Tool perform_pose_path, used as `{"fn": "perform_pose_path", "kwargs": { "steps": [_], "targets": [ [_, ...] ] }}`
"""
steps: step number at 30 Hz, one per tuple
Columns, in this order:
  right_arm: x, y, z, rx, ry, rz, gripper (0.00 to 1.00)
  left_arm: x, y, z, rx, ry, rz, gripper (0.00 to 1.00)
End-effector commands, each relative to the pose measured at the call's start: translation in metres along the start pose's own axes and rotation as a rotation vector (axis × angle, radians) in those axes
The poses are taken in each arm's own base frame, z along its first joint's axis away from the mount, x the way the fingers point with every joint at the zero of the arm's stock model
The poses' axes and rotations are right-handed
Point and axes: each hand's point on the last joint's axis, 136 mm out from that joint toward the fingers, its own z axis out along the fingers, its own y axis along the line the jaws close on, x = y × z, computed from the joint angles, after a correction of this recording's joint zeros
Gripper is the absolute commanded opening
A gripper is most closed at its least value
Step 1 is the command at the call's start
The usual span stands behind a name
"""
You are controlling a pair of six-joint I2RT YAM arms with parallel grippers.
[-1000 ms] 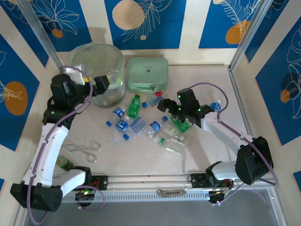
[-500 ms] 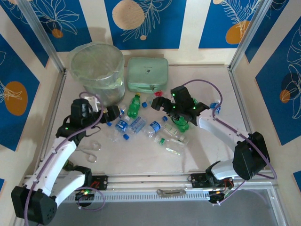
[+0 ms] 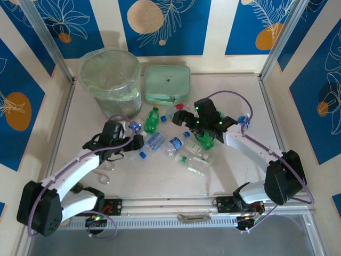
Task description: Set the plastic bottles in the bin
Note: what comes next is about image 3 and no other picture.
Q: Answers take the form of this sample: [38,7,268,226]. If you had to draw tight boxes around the metal scissors clear handles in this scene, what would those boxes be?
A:
[94,162,116,185]

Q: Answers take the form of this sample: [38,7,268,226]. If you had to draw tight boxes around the grey slotted cable duct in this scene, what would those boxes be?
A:
[63,215,240,229]

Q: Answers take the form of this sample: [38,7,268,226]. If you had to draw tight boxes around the small metal bracket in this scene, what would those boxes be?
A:
[177,213,213,222]

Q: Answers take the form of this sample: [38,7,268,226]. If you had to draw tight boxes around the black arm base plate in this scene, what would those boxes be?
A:
[212,196,264,214]
[74,198,124,217]

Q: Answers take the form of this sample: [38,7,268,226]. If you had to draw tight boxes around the blue label bottle blue cap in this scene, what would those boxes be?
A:
[161,130,191,158]

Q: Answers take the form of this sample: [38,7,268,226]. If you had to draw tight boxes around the long aluminium base rail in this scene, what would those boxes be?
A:
[20,196,316,221]

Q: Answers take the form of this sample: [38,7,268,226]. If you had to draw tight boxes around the mint green zip pouch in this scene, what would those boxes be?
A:
[143,65,191,105]

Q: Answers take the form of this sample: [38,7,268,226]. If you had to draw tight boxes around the clear bottle white green label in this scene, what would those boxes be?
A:
[190,151,215,165]

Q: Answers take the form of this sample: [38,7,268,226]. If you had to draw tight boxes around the clear bottle red cap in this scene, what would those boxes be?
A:
[170,102,187,114]

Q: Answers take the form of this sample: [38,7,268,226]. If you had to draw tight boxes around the crushed blue label bottle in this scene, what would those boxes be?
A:
[145,132,166,152]

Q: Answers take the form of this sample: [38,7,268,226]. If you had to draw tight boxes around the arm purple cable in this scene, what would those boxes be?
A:
[28,114,135,239]
[206,90,315,233]

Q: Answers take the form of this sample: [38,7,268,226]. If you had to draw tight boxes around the green bin liner bag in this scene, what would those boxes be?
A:
[79,47,142,101]

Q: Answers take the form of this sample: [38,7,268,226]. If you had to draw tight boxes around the aluminium frame post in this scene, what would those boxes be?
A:
[20,0,75,83]
[259,0,307,81]

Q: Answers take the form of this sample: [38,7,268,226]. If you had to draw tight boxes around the black connector board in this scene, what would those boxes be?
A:
[85,215,109,227]
[236,215,264,230]

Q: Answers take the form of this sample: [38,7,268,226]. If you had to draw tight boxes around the small clear bottle white label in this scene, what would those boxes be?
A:
[185,140,203,153]

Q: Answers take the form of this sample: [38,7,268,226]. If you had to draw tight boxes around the clear bottle green neck label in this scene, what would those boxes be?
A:
[174,153,206,177]

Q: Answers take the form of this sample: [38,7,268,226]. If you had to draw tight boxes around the clear plastic bin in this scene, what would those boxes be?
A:
[79,47,142,120]

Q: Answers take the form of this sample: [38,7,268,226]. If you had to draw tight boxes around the grey metal sheet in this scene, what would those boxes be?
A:
[26,228,327,256]

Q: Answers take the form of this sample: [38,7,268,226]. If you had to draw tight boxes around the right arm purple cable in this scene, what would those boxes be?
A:
[206,90,315,233]

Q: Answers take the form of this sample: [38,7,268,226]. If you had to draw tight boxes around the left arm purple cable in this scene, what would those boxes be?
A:
[28,114,135,239]

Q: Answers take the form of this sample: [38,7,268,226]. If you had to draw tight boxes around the aluminium side rail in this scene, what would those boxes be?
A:
[38,79,77,199]
[258,76,301,194]

